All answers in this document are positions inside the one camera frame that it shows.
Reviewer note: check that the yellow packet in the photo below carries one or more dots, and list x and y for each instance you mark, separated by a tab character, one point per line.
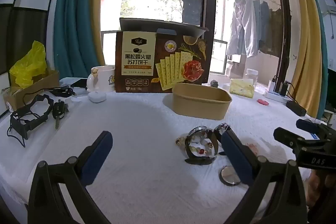
241	88

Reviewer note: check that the black plastic frame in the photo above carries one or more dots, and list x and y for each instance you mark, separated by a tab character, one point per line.
18	121

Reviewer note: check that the red round disc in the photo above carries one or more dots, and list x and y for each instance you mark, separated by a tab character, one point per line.
263	102

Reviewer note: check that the white earbud case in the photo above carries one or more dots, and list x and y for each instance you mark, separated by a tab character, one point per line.
96	96

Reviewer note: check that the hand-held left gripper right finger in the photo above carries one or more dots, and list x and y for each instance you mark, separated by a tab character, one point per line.
236	154

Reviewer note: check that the grey stone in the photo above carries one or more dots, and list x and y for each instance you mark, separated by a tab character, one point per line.
214	83

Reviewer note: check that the beige paper bowl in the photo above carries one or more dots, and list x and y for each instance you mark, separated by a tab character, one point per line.
200	104

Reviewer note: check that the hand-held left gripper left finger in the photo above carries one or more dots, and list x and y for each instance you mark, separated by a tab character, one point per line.
96	157

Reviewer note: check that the olive hanging garment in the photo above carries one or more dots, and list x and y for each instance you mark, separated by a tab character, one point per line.
276	32

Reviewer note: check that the small pink trinket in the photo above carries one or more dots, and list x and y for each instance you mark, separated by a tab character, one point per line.
252	148

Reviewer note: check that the brown cracker box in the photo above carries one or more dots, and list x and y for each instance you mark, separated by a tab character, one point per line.
136	66

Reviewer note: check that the brown cardboard box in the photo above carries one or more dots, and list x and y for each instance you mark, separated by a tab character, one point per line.
39	86

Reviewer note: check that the black car key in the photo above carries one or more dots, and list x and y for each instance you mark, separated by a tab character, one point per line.
59	109

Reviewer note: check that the white cartoon mug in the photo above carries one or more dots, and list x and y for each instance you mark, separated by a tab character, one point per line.
103	79

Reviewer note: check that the white hanging shirt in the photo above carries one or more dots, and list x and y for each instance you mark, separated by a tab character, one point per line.
242	27

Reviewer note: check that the white charger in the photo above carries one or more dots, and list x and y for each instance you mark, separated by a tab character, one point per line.
273	86

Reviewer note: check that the white power strip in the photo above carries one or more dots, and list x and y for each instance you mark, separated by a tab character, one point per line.
275	97

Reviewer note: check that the blue hanging shirt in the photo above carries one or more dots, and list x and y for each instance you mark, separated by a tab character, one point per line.
262	24

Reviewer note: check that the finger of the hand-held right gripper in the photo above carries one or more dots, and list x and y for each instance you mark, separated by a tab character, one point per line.
287	138
309	126

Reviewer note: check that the small round mirror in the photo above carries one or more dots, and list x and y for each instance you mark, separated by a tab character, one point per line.
229	175

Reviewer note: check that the white textured tablecloth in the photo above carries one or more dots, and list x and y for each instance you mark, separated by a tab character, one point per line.
141	140

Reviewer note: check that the black charger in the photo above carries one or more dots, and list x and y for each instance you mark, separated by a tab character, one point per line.
284	89

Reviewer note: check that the person's right hand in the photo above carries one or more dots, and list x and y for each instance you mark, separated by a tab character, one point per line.
316	187

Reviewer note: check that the yellow plastic bag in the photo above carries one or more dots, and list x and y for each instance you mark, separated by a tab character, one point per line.
27	64

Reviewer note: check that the black power bank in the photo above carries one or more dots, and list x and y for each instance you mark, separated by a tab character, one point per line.
296	108

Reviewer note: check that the yellow curtain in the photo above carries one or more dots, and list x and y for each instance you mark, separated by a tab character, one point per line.
304	43
98	3

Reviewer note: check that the clear plastic jar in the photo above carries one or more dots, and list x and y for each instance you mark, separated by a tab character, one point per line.
251	77

